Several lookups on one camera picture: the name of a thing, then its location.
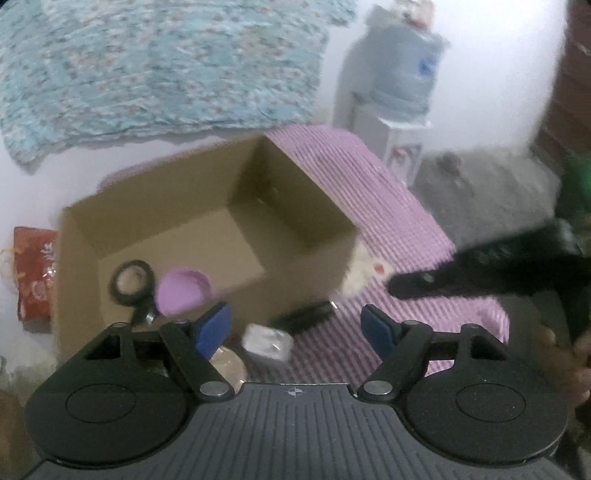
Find small pale packets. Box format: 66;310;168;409
394;0;435;26

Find red patterned bag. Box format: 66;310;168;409
13;226;58;333

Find blue water jug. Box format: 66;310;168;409
367;18;451;121

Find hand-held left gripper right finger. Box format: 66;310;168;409
355;304;509;402

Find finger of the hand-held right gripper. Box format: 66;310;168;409
387;258;460;301

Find black tape roll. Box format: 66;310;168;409
110;260;157;306

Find white water dispenser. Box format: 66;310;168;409
351;90;432;185

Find brown cardboard box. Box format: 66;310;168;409
52;134;358;365

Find person's right hand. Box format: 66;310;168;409
538;323;591;412

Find brown wooden door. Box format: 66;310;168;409
538;0;591;162

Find white charger plug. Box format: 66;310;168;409
242;323;295;367

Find black car key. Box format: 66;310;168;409
130;298;161;328

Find blue floral cloth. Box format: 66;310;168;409
0;0;358;164

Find black flashlight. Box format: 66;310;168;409
270;300;335;333

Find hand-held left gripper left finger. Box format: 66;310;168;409
81;302;234;402

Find purple round lid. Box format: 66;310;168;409
156;268;213;317

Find green garment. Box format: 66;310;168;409
556;154;591;259

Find dark object on floor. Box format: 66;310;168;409
436;153;462;175

